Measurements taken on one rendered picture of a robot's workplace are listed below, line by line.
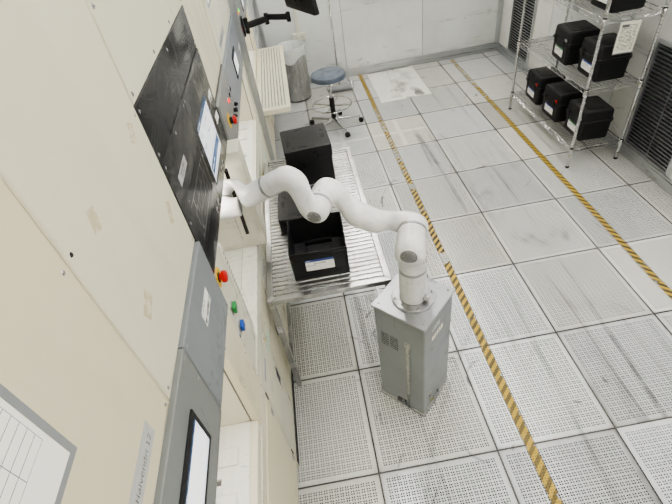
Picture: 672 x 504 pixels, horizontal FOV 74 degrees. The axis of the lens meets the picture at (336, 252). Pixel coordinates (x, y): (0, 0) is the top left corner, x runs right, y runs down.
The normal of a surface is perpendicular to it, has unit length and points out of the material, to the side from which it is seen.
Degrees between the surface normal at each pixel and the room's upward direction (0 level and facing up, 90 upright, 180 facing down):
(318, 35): 90
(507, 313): 0
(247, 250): 0
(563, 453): 0
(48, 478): 90
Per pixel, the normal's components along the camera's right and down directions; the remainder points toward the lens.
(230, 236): 0.13, 0.66
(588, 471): -0.13, -0.72
